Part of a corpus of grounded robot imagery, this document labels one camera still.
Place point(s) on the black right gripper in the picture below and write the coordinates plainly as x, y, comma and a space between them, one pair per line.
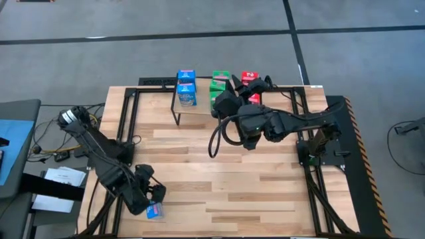
247, 103

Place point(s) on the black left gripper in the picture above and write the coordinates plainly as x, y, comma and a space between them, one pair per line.
137, 196

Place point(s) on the red Froot Loops cereal box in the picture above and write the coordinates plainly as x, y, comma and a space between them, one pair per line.
255, 99
249, 76

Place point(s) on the blue Rice Krispies cereal box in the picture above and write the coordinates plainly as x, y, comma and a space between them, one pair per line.
186, 96
186, 77
154, 210

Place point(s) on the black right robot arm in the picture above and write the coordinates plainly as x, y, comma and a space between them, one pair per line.
292, 124

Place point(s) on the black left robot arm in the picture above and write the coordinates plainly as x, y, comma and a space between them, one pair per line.
99, 156

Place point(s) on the white paper sheets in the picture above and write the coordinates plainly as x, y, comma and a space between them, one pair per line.
63, 176

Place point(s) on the black power adapter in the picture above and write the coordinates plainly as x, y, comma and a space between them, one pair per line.
62, 156

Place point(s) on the blue pad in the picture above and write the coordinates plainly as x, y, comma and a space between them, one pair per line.
13, 146

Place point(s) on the grey metal stand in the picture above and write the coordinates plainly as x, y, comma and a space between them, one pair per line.
411, 126

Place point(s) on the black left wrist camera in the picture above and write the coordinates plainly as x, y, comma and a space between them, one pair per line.
144, 171

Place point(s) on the wooden shelf with black frame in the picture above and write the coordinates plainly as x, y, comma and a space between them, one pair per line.
201, 96

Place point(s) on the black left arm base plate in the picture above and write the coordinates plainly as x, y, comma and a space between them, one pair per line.
91, 162

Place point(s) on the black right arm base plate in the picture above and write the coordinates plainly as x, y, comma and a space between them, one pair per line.
332, 156

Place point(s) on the black aluminium table frame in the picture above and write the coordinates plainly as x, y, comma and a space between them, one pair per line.
130, 92

